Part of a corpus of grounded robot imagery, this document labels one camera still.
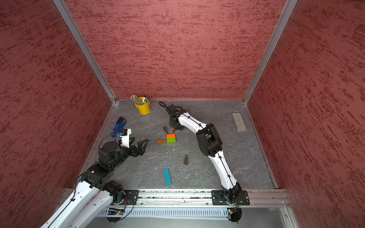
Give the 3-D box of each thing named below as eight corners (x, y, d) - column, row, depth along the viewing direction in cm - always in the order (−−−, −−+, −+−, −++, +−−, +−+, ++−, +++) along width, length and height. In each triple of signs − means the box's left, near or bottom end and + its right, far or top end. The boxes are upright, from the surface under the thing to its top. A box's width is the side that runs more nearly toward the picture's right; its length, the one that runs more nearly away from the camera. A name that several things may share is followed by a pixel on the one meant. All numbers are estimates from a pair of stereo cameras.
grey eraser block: (236, 131, 104) (237, 129, 101) (231, 114, 114) (232, 112, 111) (245, 131, 104) (246, 129, 101) (240, 114, 114) (241, 112, 112)
